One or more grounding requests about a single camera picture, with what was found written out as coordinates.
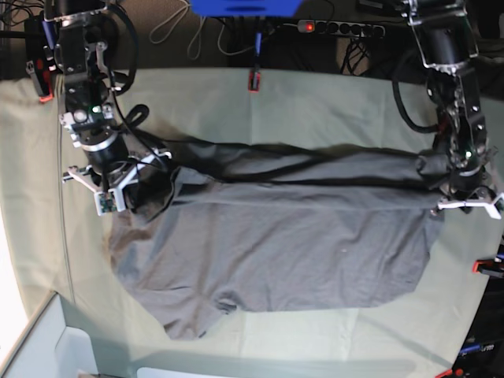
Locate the gripper image right arm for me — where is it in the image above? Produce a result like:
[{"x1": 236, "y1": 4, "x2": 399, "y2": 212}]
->
[{"x1": 436, "y1": 165, "x2": 496, "y2": 203}]

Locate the gripper image left arm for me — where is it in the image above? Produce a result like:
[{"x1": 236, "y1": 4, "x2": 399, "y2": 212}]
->
[{"x1": 86, "y1": 153, "x2": 155, "y2": 213}]

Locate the grey t-shirt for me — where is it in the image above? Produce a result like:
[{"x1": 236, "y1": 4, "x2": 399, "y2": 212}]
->
[{"x1": 108, "y1": 140, "x2": 448, "y2": 339}]

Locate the red black clamp right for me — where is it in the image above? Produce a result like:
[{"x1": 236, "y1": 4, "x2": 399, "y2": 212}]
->
[{"x1": 472, "y1": 254, "x2": 504, "y2": 279}]

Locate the red black clamp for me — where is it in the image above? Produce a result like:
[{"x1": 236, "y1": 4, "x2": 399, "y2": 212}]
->
[
  {"x1": 248, "y1": 32, "x2": 262, "y2": 93},
  {"x1": 472, "y1": 254, "x2": 504, "y2": 279},
  {"x1": 24, "y1": 11, "x2": 57, "y2": 102}
]

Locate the light green table cloth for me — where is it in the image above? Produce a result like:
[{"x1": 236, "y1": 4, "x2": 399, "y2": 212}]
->
[{"x1": 1, "y1": 69, "x2": 503, "y2": 377}]

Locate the red black clamp left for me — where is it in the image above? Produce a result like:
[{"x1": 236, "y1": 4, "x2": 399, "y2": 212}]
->
[{"x1": 24, "y1": 11, "x2": 57, "y2": 102}]

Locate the red black clamp middle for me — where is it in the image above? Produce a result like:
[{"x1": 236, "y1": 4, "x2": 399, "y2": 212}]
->
[{"x1": 248, "y1": 32, "x2": 262, "y2": 93}]

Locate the blue box top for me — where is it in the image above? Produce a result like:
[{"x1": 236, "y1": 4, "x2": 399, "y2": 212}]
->
[{"x1": 190, "y1": 0, "x2": 302, "y2": 17}]

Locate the black power strip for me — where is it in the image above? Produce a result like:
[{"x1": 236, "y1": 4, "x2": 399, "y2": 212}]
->
[{"x1": 294, "y1": 20, "x2": 386, "y2": 39}]

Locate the red clamp bottom right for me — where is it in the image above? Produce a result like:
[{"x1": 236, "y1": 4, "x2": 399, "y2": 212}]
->
[{"x1": 435, "y1": 368, "x2": 465, "y2": 378}]

